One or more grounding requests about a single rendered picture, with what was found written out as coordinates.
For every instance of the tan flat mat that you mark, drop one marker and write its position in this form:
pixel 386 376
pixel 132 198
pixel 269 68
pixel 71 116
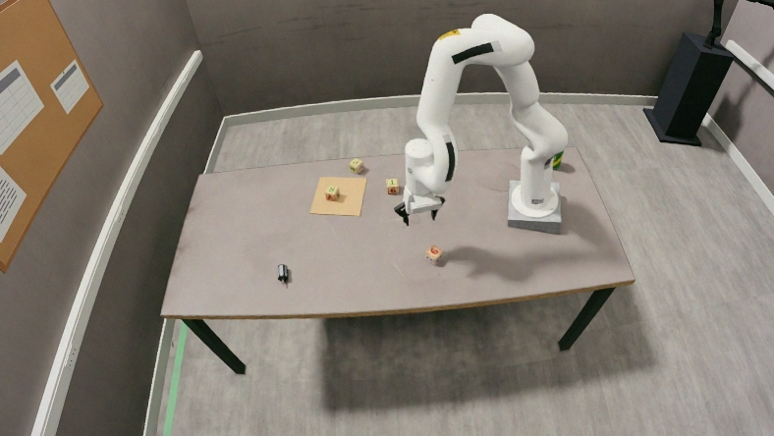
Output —
pixel 348 203

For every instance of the green drink can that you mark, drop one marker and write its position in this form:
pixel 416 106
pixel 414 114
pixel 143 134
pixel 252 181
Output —
pixel 557 160

